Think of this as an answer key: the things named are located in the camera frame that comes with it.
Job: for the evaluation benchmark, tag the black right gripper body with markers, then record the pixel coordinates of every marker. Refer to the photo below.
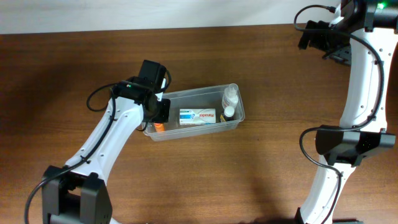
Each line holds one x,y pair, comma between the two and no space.
339,53

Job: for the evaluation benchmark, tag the white spray bottle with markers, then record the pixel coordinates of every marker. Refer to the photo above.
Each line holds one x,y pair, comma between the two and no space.
230,96

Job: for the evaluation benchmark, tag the clear plastic container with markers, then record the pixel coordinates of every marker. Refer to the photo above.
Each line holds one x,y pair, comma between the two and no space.
200,98

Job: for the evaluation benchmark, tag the dark bottle white cap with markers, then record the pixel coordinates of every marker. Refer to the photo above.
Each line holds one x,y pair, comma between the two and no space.
227,114

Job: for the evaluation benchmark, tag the orange tablet tube white cap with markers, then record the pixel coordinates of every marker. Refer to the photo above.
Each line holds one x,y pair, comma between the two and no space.
159,127

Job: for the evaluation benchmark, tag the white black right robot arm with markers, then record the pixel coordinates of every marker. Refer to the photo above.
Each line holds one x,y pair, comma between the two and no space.
363,36

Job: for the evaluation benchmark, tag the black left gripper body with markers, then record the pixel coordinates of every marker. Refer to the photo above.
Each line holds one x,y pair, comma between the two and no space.
162,109

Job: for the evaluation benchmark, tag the white blue medicine box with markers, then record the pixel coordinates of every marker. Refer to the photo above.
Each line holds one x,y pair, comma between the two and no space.
197,116

